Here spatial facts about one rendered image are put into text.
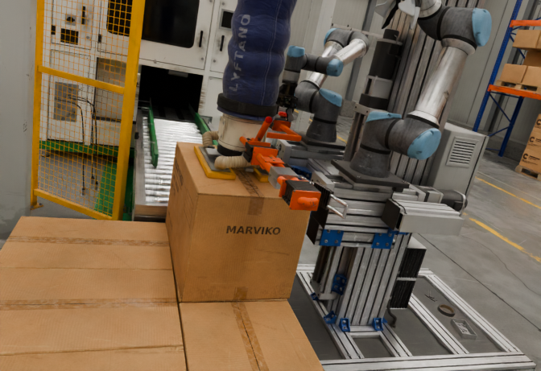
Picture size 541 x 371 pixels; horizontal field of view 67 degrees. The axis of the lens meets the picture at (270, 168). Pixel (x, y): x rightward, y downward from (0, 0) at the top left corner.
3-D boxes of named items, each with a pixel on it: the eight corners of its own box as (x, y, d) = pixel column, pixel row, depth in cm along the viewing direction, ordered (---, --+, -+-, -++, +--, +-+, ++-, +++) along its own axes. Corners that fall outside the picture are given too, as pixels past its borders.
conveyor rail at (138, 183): (134, 127, 403) (137, 109, 398) (140, 128, 405) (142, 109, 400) (130, 240, 195) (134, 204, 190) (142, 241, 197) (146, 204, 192)
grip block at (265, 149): (241, 156, 136) (245, 139, 135) (269, 158, 140) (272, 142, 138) (248, 164, 129) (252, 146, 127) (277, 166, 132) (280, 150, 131)
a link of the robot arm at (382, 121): (372, 141, 160) (381, 107, 157) (401, 151, 151) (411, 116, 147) (353, 141, 152) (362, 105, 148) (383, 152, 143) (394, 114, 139)
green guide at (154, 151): (139, 113, 400) (141, 104, 398) (150, 114, 404) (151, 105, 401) (140, 164, 256) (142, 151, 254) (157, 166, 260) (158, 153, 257)
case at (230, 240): (165, 223, 189) (176, 140, 178) (246, 225, 204) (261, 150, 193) (180, 302, 136) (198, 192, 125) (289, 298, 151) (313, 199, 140)
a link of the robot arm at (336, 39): (309, 103, 191) (357, 26, 211) (282, 96, 198) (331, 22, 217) (313, 119, 201) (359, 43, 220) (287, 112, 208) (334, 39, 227)
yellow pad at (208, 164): (193, 150, 169) (195, 138, 168) (216, 151, 173) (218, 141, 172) (207, 178, 139) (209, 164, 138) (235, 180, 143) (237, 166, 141)
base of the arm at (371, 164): (376, 166, 164) (382, 142, 161) (396, 179, 150) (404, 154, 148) (343, 162, 159) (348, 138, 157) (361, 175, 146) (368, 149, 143)
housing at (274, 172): (266, 179, 117) (269, 165, 116) (287, 182, 119) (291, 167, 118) (274, 189, 111) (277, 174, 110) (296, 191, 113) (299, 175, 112)
